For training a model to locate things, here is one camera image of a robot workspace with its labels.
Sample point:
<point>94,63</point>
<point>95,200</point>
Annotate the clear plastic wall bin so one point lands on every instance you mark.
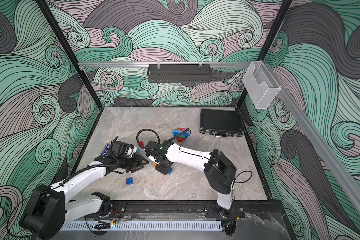
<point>261,84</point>

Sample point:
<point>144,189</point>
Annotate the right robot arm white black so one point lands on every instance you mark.
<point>219,171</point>

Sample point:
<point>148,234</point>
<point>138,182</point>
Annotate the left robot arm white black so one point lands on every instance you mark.
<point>51,207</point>

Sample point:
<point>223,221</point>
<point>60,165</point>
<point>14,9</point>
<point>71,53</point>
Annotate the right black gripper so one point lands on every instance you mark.
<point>163,171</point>

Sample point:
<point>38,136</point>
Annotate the black perforated wall tray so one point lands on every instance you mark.
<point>179,74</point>

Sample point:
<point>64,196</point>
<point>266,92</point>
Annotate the black frame post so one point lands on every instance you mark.
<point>43,6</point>
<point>274,29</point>

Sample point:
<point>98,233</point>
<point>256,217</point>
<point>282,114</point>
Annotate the black frame post right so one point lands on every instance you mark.
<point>274,29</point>

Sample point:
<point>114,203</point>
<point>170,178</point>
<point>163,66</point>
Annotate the aluminium rail back wall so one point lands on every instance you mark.
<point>125,64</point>

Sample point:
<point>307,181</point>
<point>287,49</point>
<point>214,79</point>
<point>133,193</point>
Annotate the white slotted cable duct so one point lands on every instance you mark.
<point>172,225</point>

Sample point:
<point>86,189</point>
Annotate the blue card tag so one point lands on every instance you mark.
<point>106,150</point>

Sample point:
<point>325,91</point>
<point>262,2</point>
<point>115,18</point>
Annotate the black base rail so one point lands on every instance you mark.
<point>209,208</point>

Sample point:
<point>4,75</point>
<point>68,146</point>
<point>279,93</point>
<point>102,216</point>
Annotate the aluminium rail right wall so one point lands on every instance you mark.
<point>294,99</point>

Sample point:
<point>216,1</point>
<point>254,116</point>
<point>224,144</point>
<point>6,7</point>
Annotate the black frame post left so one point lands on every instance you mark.
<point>43,6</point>

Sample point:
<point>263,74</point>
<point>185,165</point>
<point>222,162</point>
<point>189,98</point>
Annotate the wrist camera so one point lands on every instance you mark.
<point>120,149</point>
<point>151,155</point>

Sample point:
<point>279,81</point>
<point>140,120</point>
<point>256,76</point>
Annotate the black case on table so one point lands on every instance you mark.
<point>220,123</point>

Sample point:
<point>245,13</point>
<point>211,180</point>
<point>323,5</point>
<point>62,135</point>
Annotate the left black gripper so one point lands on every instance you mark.
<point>137,163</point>

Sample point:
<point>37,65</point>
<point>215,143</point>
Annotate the blue small lego brick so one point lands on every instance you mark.
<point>129,181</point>

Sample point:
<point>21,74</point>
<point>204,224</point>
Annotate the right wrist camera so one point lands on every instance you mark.
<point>151,155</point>

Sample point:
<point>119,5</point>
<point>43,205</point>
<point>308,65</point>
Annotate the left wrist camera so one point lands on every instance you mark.
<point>120,149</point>

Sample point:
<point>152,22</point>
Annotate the aluminium rail wall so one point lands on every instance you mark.
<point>294,99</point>
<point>125,64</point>

